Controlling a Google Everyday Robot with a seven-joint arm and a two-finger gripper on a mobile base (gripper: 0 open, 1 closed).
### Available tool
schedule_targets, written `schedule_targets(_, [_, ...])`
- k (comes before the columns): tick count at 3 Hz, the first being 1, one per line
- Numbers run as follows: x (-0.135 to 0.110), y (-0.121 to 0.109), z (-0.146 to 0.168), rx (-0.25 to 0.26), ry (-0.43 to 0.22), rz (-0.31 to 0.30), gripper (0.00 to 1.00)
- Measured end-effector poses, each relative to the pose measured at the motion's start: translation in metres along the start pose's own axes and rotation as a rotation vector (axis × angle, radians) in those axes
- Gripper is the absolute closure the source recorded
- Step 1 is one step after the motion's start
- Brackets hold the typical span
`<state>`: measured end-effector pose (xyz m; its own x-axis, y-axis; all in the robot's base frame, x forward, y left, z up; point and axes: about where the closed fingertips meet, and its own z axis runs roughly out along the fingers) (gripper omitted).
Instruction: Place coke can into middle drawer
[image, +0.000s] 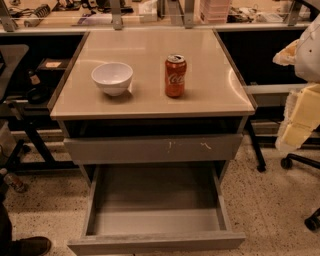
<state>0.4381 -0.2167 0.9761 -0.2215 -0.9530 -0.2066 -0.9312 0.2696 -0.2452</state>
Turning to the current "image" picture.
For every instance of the grey drawer cabinet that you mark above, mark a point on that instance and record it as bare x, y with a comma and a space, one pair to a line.
214, 100

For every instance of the brown shoe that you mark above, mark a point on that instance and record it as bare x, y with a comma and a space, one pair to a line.
33, 246

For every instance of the closed grey top drawer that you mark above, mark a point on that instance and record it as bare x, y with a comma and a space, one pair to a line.
153, 149

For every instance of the red coke can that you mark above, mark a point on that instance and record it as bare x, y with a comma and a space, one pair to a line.
175, 70

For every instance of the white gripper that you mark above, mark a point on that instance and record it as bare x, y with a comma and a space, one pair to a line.
310, 58

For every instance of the open grey middle drawer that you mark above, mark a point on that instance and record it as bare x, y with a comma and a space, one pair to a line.
148, 208

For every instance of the black table leg right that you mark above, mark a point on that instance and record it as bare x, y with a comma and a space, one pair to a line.
261, 167

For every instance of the person's dark trouser leg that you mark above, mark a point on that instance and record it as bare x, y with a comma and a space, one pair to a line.
5, 232

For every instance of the black desk frame left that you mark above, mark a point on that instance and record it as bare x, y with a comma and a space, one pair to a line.
13, 163

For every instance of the white bowl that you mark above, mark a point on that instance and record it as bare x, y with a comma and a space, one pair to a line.
112, 78

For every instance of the pink stacked trays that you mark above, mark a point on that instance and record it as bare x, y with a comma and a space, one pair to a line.
214, 11

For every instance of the plastic bottle on floor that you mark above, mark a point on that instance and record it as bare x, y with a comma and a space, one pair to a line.
15, 182

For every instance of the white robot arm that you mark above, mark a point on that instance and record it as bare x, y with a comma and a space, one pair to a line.
307, 64

